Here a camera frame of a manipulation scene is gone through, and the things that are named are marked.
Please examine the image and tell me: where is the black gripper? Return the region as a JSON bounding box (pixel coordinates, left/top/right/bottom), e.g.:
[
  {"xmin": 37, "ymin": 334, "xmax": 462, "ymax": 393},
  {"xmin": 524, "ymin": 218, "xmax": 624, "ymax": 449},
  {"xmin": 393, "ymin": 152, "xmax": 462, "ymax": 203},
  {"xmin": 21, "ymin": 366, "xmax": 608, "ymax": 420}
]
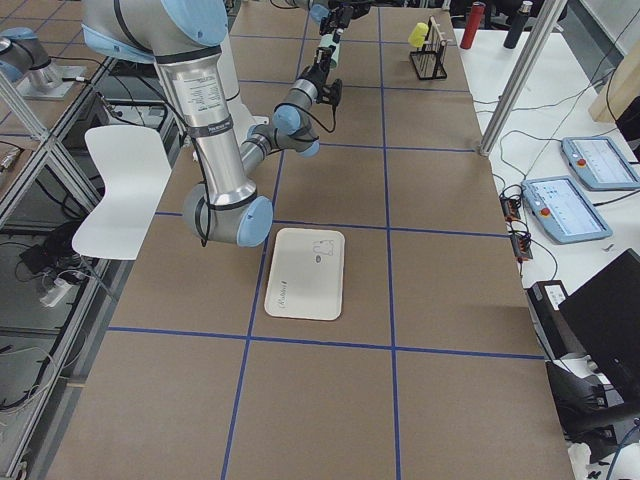
[
  {"xmin": 298, "ymin": 46, "xmax": 330, "ymax": 90},
  {"xmin": 319, "ymin": 1, "xmax": 370, "ymax": 42}
]

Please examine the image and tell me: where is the pale green plastic cup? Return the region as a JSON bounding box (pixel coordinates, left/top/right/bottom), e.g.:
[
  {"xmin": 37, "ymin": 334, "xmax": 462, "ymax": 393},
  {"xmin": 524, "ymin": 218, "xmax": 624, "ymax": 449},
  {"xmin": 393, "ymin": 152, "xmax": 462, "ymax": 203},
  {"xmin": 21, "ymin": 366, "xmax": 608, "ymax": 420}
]
[{"xmin": 319, "ymin": 34, "xmax": 340, "ymax": 69}]

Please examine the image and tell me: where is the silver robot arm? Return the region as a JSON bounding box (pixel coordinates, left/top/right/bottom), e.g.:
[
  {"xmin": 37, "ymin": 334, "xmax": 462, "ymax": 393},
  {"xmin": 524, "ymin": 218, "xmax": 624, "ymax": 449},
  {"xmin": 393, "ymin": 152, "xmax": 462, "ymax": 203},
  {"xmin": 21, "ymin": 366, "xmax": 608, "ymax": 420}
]
[
  {"xmin": 271, "ymin": 0, "xmax": 374, "ymax": 43},
  {"xmin": 82, "ymin": 1, "xmax": 335, "ymax": 247}
]

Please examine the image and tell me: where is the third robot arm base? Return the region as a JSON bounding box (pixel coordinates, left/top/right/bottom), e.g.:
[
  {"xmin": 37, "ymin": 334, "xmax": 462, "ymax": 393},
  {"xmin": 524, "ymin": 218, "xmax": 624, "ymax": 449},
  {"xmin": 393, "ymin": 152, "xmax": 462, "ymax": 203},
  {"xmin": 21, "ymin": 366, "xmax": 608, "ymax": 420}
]
[{"xmin": 1, "ymin": 27, "xmax": 86, "ymax": 100}]

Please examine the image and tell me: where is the yellow plastic cup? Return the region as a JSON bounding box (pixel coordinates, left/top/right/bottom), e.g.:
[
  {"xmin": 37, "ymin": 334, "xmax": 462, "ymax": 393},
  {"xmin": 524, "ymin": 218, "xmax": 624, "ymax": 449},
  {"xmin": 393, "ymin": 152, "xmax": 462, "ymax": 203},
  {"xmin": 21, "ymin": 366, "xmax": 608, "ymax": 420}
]
[{"xmin": 408, "ymin": 22, "xmax": 429, "ymax": 49}]

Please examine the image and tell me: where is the cream rabbit print tray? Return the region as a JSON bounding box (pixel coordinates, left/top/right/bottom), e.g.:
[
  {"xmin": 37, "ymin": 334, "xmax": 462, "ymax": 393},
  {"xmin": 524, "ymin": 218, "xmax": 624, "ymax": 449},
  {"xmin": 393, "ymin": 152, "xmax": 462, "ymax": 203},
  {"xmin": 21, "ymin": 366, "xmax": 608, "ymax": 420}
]
[{"xmin": 264, "ymin": 228, "xmax": 345, "ymax": 321}]

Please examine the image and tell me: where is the red water bottle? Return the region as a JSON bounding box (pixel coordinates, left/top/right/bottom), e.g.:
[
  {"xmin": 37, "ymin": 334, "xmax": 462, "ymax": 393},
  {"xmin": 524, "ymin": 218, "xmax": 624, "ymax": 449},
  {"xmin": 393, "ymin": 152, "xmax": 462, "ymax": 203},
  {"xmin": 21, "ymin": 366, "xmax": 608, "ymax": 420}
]
[{"xmin": 459, "ymin": 1, "xmax": 486, "ymax": 50}]

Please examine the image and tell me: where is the black water bottle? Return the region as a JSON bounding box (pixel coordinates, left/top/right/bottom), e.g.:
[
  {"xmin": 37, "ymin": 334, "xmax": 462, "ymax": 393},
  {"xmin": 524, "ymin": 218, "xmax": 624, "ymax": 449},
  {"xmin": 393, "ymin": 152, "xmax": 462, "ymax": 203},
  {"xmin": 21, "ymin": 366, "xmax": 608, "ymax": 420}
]
[{"xmin": 503, "ymin": 0, "xmax": 533, "ymax": 49}]

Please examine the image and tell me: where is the white plastic chair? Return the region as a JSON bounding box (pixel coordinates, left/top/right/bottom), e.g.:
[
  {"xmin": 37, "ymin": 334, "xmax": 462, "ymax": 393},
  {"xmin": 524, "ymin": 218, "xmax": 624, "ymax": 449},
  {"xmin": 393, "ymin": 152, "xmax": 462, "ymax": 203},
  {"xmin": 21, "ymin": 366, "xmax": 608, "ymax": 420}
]
[{"xmin": 72, "ymin": 125, "xmax": 171, "ymax": 260}]

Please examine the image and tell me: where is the orange electronics board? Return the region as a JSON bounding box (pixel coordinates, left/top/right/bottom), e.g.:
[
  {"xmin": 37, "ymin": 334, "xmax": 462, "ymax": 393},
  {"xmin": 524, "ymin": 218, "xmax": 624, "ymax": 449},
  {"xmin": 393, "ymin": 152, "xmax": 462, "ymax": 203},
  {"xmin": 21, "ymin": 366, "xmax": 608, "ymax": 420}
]
[{"xmin": 499, "ymin": 194, "xmax": 533, "ymax": 264}]

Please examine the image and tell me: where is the near teach pendant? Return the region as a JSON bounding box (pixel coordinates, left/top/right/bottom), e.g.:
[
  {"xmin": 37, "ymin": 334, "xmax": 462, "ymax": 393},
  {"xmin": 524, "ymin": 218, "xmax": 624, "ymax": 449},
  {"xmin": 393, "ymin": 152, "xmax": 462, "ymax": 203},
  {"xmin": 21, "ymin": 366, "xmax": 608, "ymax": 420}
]
[{"xmin": 521, "ymin": 176, "xmax": 613, "ymax": 244}]

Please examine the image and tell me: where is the teach pendant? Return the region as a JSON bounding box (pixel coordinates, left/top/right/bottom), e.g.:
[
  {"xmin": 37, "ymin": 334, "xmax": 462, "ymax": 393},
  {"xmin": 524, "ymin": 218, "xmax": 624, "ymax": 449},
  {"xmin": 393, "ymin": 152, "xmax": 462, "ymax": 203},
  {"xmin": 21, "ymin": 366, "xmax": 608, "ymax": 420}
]
[
  {"xmin": 561, "ymin": 136, "xmax": 639, "ymax": 191},
  {"xmin": 521, "ymin": 176, "xmax": 613, "ymax": 244}
]

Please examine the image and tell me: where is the far teach pendant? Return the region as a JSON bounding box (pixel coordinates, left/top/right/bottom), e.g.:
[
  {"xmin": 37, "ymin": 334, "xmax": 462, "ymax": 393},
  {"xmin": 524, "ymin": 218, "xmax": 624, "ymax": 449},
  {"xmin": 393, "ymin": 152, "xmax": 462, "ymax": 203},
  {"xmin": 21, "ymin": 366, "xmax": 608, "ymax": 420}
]
[{"xmin": 561, "ymin": 136, "xmax": 639, "ymax": 191}]

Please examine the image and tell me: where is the white power strip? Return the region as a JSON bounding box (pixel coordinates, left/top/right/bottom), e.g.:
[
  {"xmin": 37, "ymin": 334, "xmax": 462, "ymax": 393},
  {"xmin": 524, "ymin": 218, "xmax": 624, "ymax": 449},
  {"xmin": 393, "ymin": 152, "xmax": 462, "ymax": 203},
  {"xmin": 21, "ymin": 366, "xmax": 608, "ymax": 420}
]
[{"xmin": 40, "ymin": 276, "xmax": 71, "ymax": 308}]

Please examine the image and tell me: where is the black box with label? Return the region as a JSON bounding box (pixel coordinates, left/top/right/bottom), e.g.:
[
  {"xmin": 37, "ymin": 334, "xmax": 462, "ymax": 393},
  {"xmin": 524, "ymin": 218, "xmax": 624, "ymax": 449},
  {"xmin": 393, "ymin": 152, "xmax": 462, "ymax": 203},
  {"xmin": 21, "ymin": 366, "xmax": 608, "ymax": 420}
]
[{"xmin": 526, "ymin": 280, "xmax": 585, "ymax": 359}]

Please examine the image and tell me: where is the black laptop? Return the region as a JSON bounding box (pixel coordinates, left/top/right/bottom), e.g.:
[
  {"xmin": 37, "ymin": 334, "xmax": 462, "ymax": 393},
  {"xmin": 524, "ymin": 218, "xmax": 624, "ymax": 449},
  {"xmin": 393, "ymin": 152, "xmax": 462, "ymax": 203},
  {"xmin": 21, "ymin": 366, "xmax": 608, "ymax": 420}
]
[{"xmin": 559, "ymin": 248, "xmax": 639, "ymax": 400}]

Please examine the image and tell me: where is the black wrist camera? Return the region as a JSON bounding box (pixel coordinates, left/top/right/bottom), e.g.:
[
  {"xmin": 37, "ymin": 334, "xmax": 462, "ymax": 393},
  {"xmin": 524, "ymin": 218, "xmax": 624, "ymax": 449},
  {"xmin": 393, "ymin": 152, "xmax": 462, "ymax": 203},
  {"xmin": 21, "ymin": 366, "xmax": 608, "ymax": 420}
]
[{"xmin": 316, "ymin": 79, "xmax": 343, "ymax": 109}]

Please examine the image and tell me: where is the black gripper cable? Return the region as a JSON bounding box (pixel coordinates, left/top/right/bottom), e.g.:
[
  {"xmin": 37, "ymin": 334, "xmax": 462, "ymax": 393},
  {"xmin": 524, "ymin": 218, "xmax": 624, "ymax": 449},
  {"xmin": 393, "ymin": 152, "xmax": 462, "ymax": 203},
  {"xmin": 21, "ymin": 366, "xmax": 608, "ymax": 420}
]
[{"xmin": 274, "ymin": 97, "xmax": 339, "ymax": 144}]

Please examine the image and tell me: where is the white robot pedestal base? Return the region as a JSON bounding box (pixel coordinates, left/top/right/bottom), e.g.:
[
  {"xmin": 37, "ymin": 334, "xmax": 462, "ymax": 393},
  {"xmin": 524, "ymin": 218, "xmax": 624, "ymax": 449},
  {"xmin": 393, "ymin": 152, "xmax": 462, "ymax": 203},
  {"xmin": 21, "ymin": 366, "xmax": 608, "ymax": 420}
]
[{"xmin": 219, "ymin": 0, "xmax": 269, "ymax": 131}]

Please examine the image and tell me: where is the black wire cup rack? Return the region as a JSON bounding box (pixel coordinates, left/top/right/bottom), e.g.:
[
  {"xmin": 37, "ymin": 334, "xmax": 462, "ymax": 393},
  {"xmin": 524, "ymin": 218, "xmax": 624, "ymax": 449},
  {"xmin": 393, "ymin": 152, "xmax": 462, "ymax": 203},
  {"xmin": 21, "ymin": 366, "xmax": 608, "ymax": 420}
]
[{"xmin": 409, "ymin": 16, "xmax": 448, "ymax": 80}]

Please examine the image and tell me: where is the aluminium frame post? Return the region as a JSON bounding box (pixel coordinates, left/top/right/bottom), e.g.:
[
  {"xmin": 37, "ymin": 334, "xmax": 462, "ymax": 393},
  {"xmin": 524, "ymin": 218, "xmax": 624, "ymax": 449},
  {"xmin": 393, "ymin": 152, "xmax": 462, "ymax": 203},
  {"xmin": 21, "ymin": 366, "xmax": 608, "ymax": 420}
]
[{"xmin": 478, "ymin": 0, "xmax": 567, "ymax": 157}]

